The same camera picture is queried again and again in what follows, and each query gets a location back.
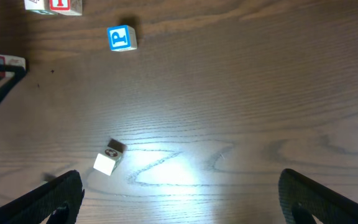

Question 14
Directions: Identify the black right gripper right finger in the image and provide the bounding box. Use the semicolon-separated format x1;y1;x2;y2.
278;169;358;223

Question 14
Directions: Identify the blue number 2 block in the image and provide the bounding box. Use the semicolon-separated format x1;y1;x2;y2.
40;180;49;185

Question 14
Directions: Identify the red letter I block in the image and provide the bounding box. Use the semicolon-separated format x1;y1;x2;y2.
49;0;83;16

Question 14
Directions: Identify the blue letter P block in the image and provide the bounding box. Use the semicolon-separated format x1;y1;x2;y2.
107;25;137;52

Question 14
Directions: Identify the green number 4 block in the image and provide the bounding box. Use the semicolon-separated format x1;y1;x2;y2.
24;0;56;15

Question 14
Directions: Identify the red letter A block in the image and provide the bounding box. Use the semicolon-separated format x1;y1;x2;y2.
0;54;26;78

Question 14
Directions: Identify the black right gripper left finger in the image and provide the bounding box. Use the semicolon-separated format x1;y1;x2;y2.
0;170;85;223

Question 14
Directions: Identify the plain wooden ball block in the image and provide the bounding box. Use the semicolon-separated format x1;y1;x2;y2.
93;147;123;176

